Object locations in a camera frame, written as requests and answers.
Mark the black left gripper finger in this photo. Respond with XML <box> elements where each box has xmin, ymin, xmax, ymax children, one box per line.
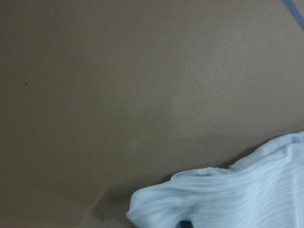
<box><xmin>177</xmin><ymin>220</ymin><xmax>193</xmax><ymax>228</ymax></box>

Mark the light blue button-up shirt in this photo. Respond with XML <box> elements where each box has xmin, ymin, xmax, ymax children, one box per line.
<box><xmin>126</xmin><ymin>132</ymin><xmax>304</xmax><ymax>228</ymax></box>

